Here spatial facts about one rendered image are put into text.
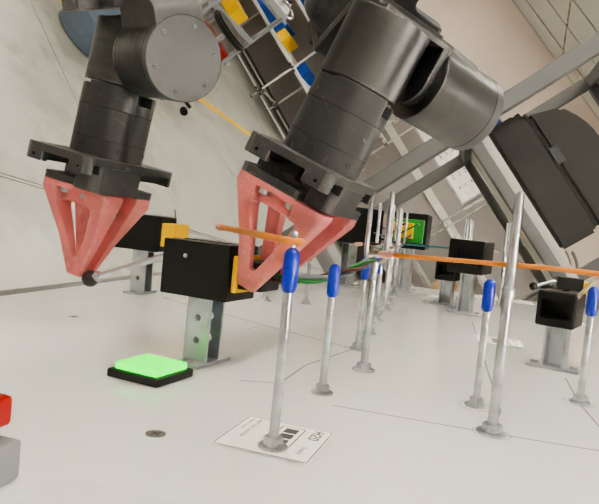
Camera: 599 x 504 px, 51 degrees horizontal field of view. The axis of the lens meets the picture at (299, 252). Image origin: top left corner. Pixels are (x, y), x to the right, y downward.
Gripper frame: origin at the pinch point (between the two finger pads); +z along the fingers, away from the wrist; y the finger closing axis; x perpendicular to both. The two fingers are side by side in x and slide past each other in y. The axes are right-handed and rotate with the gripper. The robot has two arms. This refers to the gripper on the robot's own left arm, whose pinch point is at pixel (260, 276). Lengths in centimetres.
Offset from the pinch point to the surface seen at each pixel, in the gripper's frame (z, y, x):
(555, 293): -7.9, 19.8, -18.2
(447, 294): 3, 63, -6
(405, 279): 6, 77, 3
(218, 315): 4.5, 0.8, 1.9
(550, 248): -12, 99, -16
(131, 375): 7.9, -7.9, 1.7
